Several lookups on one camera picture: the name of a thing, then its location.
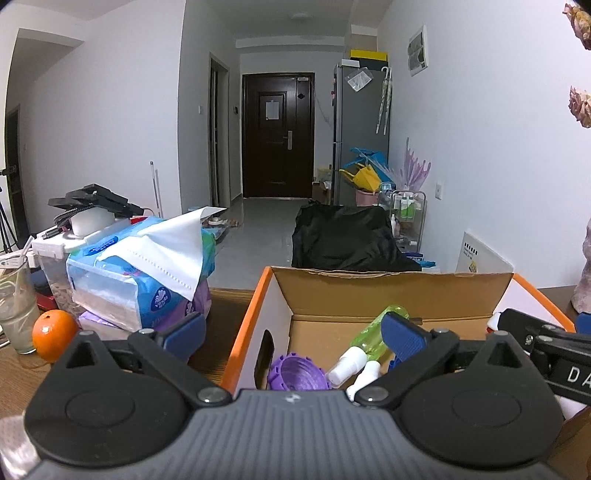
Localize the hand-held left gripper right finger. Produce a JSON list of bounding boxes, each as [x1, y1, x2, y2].
[[355, 311, 536, 407]]

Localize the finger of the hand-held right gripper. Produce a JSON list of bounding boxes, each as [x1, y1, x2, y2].
[[500, 308, 578, 356]]

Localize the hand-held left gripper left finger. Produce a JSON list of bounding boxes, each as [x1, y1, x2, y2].
[[58, 312, 232, 407]]

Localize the green spray bottle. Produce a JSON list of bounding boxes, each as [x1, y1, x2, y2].
[[327, 304, 411, 388]]

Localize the printed cardboard box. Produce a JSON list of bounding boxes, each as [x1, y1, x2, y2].
[[221, 264, 578, 394]]

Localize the white spray bottle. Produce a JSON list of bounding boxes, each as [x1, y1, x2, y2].
[[346, 360, 382, 400]]

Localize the purple bottle cap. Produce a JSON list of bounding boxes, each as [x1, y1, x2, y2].
[[267, 353, 331, 392]]

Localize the purple tissue pack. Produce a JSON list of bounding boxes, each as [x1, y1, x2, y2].
[[78, 281, 212, 343]]

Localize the pink ceramic vase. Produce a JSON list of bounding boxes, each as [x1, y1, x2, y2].
[[571, 217, 591, 315]]

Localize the blue packets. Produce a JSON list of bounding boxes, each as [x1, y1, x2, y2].
[[406, 251, 437, 271]]

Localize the blue tissue pack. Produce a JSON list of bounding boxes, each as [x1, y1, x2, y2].
[[66, 207, 228, 333]]

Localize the white flat carton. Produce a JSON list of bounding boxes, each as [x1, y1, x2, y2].
[[455, 231, 515, 274]]

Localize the black jacket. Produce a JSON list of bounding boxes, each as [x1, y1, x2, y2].
[[292, 204, 422, 273]]

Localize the pet bowl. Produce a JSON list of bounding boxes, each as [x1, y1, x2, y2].
[[201, 215, 230, 241]]

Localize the small trolley with bottles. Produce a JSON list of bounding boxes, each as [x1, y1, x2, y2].
[[379, 182, 428, 253]]

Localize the orange fruit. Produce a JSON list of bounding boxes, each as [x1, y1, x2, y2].
[[32, 310, 79, 363]]

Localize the clear plastic food container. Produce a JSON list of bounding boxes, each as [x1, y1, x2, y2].
[[34, 237, 89, 313]]

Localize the white round jar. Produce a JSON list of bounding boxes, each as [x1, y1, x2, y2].
[[69, 210, 116, 236]]

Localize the white mop stick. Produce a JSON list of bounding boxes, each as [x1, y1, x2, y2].
[[148, 161, 165, 218]]

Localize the yellow bag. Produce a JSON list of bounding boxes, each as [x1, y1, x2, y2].
[[339, 165, 382, 194]]

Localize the black folding stand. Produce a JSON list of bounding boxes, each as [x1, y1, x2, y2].
[[47, 184, 145, 218]]

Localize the drinking glass with straw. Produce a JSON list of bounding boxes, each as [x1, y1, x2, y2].
[[0, 265, 42, 356]]

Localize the purple plastic hangers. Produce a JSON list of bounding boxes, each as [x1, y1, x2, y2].
[[394, 137, 433, 191]]

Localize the brown floor carton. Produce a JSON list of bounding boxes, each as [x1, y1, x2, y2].
[[311, 166, 334, 204]]

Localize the blue plastic bag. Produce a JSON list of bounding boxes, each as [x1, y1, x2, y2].
[[348, 147, 393, 184]]

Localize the white power strip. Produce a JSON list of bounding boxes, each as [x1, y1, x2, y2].
[[0, 247, 33, 269]]

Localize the dark entrance door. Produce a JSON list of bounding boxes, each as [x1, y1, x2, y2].
[[242, 72, 317, 199]]

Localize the grey refrigerator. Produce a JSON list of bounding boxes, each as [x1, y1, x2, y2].
[[332, 59, 391, 206]]

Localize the dried pink roses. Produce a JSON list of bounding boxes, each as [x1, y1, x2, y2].
[[562, 0, 591, 129]]

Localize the white hanging umbrella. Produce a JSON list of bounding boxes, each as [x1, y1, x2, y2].
[[375, 67, 393, 136]]

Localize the side door frame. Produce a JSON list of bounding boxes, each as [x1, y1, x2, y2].
[[208, 52, 231, 209]]

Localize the wall electric panel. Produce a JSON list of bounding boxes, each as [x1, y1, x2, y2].
[[407, 25, 430, 77]]

